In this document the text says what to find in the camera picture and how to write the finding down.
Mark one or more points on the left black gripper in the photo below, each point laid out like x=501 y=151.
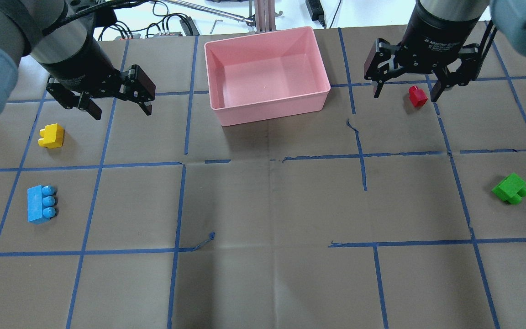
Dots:
x=81 y=65

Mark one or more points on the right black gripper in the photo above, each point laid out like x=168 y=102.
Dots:
x=432 y=39

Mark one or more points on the red block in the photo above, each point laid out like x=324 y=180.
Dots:
x=417 y=96

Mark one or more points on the yellow block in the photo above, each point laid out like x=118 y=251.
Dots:
x=51 y=136

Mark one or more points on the blue block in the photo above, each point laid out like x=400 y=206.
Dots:
x=41 y=204

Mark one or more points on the green block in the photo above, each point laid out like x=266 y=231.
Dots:
x=512 y=189

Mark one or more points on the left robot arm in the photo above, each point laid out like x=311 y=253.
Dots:
x=51 y=32

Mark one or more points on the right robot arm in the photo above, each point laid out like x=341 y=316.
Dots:
x=505 y=16

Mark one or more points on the pink plastic box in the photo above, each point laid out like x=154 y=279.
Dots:
x=265 y=76

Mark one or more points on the black power adapter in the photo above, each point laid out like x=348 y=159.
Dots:
x=316 y=11

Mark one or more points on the brown paper mat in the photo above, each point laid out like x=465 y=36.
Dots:
x=368 y=214

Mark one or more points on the aluminium frame post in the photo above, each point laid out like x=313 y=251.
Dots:
x=264 y=16

